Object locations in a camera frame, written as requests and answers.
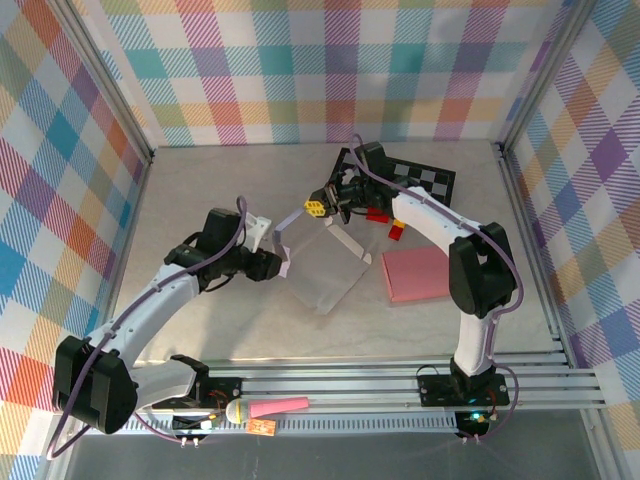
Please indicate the lilac paper box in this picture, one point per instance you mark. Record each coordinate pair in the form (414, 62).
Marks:
(320, 270)

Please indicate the pink paper box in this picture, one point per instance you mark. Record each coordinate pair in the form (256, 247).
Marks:
(415, 272)

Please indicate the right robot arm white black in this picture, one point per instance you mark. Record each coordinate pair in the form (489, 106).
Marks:
(480, 280)

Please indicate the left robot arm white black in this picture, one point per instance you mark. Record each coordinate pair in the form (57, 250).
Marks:
(150, 305)

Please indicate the black left controller box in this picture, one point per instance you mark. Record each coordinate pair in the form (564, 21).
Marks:
(190, 424)

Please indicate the black controller box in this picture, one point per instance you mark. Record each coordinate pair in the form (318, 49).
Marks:
(190, 424)
(472, 422)

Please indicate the black right controller box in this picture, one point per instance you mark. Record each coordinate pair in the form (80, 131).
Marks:
(472, 422)

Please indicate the long red toy brick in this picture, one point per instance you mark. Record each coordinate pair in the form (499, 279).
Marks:
(377, 215)

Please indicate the yellow toy brick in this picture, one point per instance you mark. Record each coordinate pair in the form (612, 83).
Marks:
(400, 223)

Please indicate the small red toy brick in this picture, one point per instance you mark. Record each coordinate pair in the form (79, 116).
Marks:
(396, 233)

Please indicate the black grey chessboard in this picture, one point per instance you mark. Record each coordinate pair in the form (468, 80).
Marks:
(430, 180)

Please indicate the pink toy microphone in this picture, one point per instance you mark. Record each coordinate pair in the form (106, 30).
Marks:
(275, 406)

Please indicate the small orange tag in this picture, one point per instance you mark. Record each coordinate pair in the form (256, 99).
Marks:
(261, 427)

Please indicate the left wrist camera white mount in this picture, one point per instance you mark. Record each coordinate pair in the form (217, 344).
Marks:
(257, 230)

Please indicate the aluminium side rail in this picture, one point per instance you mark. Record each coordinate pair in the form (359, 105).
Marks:
(525, 240)
(141, 200)

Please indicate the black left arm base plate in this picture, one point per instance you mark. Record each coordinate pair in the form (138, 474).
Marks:
(225, 390)

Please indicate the aluminium frame rail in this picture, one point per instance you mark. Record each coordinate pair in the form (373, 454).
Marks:
(350, 385)

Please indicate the aluminium corner post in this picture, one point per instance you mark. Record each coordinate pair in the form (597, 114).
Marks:
(110, 85)
(540, 80)

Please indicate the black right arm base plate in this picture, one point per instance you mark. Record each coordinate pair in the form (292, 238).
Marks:
(435, 390)

